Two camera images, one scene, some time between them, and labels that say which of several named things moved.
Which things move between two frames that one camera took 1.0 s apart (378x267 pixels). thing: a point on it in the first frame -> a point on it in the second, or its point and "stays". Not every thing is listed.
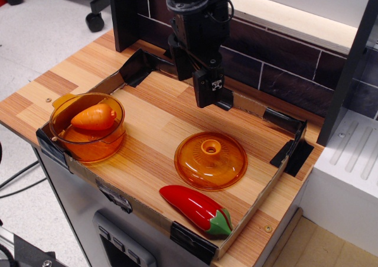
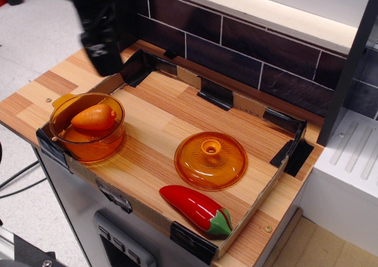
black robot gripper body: (207, 18) -> (101, 8)
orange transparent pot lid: (211, 161) stays
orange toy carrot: (95, 117) stays
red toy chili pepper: (201, 213) stays
